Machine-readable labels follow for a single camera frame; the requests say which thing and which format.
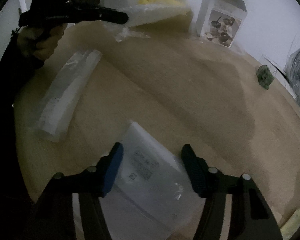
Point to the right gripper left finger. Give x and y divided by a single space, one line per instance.
55 206

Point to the bubble wrap sheet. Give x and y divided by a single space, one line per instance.
57 107

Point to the small green crumpled object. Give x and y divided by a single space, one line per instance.
264 76

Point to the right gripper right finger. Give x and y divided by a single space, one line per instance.
251 216

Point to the white open cardboard box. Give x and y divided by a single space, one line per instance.
220 20

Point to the clear plastic bag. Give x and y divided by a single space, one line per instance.
152 196

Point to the yellow tissue pack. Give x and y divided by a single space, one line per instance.
291 226

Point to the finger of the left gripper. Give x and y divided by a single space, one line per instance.
111 15

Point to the left hand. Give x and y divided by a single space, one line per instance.
40 43

